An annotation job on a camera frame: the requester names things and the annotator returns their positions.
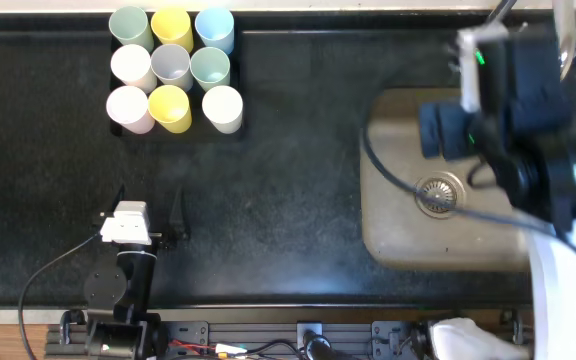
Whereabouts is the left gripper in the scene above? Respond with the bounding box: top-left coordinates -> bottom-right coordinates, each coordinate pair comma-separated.
111,183 -> 191,250

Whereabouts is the yellow cup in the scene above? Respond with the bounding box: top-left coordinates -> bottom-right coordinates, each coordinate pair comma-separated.
147,84 -> 194,135
150,6 -> 195,54

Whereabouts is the pink cup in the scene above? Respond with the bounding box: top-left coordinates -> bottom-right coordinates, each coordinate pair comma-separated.
105,85 -> 157,136

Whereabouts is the white cup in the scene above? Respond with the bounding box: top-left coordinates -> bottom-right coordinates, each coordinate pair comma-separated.
201,84 -> 245,136
110,43 -> 159,95

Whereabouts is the grey cup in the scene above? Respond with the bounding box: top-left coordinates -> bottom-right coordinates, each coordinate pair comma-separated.
150,43 -> 195,93

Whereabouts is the green cup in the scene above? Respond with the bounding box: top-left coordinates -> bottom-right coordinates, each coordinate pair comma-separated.
189,46 -> 232,93
108,5 -> 156,53

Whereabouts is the black tray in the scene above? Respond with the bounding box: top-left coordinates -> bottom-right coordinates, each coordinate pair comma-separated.
107,14 -> 246,143

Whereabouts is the blue cup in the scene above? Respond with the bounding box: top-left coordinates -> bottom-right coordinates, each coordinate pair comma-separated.
194,6 -> 236,56

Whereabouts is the steel sink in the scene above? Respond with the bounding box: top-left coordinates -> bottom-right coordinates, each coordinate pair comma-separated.
359,87 -> 535,274

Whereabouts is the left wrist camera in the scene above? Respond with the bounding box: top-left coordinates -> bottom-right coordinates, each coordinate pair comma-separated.
99,200 -> 154,247

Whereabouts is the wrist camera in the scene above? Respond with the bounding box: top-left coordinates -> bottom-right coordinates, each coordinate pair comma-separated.
99,200 -> 154,247
455,20 -> 511,115

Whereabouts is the black cable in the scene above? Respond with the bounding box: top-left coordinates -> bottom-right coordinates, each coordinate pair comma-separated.
17,232 -> 103,360
360,124 -> 576,360

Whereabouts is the mounting rail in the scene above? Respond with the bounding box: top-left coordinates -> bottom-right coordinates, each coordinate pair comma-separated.
45,309 -> 535,360

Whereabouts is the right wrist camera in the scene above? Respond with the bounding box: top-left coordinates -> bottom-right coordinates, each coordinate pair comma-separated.
455,20 -> 511,115

